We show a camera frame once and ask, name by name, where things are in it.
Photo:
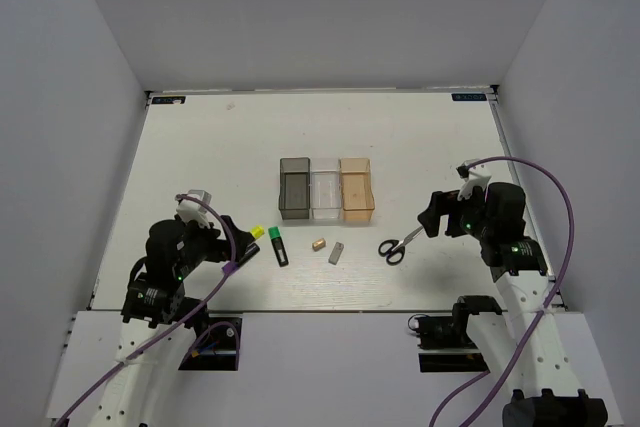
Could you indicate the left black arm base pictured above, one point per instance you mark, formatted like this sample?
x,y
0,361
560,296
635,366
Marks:
x,y
218,349

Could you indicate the green cap highlighter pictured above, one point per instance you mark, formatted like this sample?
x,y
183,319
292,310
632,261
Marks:
x,y
278,246

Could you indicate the yellow cap highlighter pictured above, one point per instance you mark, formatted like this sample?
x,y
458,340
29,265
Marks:
x,y
257,232

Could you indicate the grey eraser block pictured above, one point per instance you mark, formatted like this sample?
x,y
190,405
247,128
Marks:
x,y
336,253

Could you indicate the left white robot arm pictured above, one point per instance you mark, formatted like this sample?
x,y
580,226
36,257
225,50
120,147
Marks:
x,y
163,329

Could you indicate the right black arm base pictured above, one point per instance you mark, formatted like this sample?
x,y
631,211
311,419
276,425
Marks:
x,y
444,346

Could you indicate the right blue corner label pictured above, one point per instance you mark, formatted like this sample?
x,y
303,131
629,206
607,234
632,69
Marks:
x,y
468,97

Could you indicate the orange plastic bin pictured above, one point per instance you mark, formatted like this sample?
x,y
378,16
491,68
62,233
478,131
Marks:
x,y
358,202

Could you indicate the black handled scissors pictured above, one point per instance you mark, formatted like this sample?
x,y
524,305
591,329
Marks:
x,y
393,250

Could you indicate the blue corner label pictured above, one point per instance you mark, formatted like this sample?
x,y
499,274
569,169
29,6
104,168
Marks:
x,y
168,100
468,97

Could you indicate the purple cap highlighter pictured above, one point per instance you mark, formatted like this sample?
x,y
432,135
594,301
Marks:
x,y
231,267

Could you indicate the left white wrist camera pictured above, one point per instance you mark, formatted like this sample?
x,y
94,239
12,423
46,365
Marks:
x,y
195,208

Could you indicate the clear plastic bin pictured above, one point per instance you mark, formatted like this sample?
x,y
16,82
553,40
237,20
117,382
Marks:
x,y
326,200

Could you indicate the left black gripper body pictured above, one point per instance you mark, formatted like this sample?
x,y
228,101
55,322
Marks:
x,y
202,244

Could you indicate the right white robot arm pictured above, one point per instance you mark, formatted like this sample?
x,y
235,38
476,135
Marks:
x,y
516,333

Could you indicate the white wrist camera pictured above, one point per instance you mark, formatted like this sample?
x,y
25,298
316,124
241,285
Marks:
x,y
195,208
474,173

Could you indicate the tan eraser block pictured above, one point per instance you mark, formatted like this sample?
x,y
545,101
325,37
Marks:
x,y
318,244

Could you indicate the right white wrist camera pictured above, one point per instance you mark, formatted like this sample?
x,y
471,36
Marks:
x,y
474,173

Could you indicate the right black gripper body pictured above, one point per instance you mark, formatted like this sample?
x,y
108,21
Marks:
x,y
465,217

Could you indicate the dark grey plastic bin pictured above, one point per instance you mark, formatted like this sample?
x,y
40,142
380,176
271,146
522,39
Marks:
x,y
294,200

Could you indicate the left blue corner label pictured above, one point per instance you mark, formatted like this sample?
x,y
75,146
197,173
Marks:
x,y
168,100

